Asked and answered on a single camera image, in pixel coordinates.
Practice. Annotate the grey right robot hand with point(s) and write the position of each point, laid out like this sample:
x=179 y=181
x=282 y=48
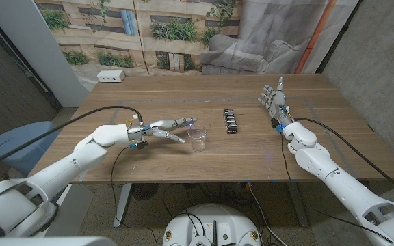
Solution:
x=279 y=102

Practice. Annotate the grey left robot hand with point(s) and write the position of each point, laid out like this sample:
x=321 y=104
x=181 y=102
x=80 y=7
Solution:
x=159 y=124

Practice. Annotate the clear glass beaker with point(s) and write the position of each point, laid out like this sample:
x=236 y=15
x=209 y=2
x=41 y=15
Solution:
x=197 y=143

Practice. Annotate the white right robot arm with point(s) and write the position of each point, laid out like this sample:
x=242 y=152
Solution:
x=337 y=184

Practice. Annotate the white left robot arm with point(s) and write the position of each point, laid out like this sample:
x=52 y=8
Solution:
x=63 y=167

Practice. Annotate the white power strip box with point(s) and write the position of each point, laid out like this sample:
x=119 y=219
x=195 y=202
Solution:
x=111 y=76

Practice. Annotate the round black floor fan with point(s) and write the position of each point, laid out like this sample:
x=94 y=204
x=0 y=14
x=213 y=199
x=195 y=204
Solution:
x=144 y=191

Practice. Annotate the white table leg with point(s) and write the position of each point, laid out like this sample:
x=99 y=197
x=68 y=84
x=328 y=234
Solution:
x=121 y=208

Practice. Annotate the grey table leg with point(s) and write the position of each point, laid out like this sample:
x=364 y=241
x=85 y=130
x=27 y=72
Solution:
x=298 y=208

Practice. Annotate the white robot torso base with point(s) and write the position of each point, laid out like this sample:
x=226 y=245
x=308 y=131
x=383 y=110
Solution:
x=210 y=222

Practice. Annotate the blue upholstered chair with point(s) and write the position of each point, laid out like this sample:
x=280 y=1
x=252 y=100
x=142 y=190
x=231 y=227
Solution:
x=22 y=150

